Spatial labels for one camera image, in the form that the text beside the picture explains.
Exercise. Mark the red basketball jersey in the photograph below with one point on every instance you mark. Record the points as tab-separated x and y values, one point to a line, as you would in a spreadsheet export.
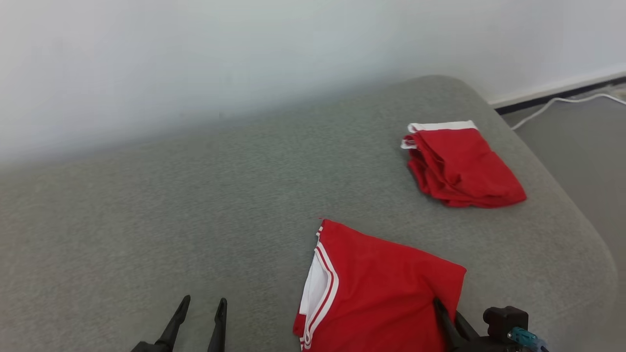
381	293

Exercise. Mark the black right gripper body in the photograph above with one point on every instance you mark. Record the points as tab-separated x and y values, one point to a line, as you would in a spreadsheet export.
484	346

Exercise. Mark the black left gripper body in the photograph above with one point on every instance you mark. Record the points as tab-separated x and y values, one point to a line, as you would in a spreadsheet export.
146	348

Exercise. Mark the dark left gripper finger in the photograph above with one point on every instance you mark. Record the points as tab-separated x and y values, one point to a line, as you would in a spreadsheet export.
218	332
176	325

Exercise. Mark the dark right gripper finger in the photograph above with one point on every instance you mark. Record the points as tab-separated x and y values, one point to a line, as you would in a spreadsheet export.
467	330
449	332

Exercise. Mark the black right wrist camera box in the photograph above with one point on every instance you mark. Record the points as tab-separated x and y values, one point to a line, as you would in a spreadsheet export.
503	320

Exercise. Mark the red shorts white stripe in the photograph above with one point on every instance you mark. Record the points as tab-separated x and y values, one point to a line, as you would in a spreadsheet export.
459	166

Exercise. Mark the black baseboard strip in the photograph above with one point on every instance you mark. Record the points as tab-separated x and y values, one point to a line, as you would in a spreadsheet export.
547	96

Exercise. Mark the grey fabric sofa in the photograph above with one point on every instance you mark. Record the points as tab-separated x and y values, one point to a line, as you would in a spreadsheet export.
195	220

